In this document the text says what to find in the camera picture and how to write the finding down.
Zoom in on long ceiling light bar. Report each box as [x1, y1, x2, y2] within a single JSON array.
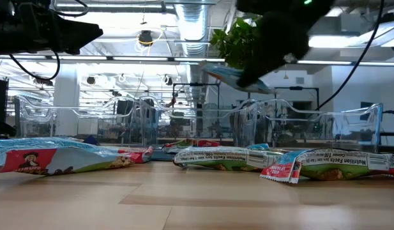
[[0, 54, 227, 63]]

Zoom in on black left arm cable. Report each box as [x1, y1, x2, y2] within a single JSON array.
[[51, 0, 91, 19]]

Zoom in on dark blue granola bar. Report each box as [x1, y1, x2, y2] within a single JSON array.
[[82, 135, 101, 146]]

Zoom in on rectangular ceiling light panel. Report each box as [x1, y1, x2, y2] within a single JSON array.
[[307, 19, 394, 49]]

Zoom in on black left gripper cable loop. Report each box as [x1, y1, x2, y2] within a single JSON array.
[[8, 50, 61, 82]]

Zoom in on green leafy potted tree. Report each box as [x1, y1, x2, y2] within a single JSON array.
[[209, 15, 262, 70]]

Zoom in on dark wall screen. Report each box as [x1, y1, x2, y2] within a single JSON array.
[[360, 101, 375, 121]]

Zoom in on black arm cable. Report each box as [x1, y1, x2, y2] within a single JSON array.
[[51, 0, 91, 19], [315, 0, 386, 112]]

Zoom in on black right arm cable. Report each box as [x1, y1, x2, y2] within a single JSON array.
[[315, 0, 386, 112]]

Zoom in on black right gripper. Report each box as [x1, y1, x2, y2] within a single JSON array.
[[236, 12, 325, 89]]

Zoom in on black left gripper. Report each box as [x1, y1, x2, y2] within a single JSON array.
[[0, 12, 104, 56]]

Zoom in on clear plastic bin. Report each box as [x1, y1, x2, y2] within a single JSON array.
[[254, 98, 384, 153], [14, 95, 143, 146], [139, 95, 261, 148]]

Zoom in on round blue woven mat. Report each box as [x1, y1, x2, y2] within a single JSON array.
[[150, 149, 176, 162]]

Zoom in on chocolate chip granola bar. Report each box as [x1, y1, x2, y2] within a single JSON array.
[[259, 147, 394, 185]]

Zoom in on granola bar nutrition facts side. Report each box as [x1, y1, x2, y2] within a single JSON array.
[[172, 146, 284, 173]]

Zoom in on granola bar with Quaker logo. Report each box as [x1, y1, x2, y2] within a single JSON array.
[[0, 137, 135, 176]]

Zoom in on black metal frame stand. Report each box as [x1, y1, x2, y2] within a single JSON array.
[[273, 86, 321, 111]]

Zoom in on light blue granola bar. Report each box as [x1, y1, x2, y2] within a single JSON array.
[[201, 61, 275, 95]]

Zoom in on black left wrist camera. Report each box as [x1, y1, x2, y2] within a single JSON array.
[[11, 0, 59, 20]]

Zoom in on black ceiling device yellow cable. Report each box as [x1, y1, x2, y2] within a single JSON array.
[[137, 29, 154, 47]]

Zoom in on white building pillar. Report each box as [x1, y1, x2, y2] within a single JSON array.
[[52, 63, 81, 137]]

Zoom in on silver corrugated ceiling duct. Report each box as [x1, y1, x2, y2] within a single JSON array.
[[174, 0, 214, 59]]

